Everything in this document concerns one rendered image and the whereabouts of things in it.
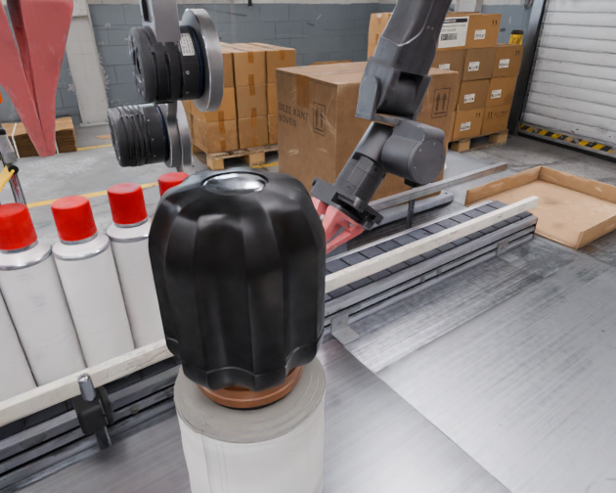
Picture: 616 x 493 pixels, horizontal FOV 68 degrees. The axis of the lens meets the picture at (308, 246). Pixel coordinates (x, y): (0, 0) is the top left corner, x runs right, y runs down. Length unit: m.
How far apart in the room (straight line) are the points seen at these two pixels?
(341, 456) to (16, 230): 0.36
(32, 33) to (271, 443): 0.21
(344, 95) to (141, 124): 0.75
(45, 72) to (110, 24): 5.62
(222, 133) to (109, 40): 2.37
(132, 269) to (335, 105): 0.50
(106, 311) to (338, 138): 0.54
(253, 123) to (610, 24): 3.05
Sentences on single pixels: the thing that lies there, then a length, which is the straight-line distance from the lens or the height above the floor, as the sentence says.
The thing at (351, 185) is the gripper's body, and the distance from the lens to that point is 0.62.
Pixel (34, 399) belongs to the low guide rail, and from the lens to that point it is 0.53.
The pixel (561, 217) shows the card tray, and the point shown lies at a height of 0.83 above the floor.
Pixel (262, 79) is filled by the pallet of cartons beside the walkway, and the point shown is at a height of 0.68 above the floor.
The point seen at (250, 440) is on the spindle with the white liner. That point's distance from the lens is 0.24.
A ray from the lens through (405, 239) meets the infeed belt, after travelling 0.82.
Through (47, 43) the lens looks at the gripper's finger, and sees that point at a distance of 0.24.
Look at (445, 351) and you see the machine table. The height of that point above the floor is 0.83.
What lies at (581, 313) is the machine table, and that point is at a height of 0.83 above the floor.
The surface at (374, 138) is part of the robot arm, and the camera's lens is 0.64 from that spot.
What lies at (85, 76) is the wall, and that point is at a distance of 5.82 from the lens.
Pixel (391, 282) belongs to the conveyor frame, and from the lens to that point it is 0.70.
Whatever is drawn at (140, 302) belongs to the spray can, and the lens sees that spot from 0.53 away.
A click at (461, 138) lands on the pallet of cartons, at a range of 4.44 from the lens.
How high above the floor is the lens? 1.25
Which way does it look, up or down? 29 degrees down
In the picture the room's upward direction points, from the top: straight up
